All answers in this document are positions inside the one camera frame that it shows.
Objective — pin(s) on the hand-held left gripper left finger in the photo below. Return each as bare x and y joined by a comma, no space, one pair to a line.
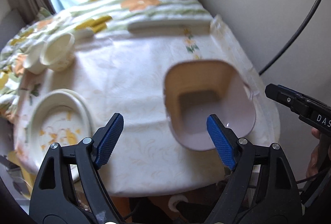
108,141

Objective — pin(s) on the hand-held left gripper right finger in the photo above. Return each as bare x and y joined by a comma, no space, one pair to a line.
219,141

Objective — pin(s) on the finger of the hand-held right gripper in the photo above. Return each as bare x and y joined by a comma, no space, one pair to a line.
287,101
294,91

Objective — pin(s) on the pink square bowl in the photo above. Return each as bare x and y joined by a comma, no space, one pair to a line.
219,100

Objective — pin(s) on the person's right hand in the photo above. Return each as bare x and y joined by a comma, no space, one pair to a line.
316,154

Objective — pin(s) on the white tablecloth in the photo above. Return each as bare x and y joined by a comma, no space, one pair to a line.
129,79

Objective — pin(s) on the white round object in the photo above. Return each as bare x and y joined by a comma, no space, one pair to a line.
177,202

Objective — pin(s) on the yellow flat object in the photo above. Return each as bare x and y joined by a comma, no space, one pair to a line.
18,162

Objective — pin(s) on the cream bowl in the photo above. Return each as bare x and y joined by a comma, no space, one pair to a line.
58,52

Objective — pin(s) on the white bowl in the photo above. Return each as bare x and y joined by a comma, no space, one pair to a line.
33,61

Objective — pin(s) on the long white tray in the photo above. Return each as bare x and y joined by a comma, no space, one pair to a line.
168,26

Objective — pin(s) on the green patterned pillow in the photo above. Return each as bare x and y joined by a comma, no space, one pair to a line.
44,13

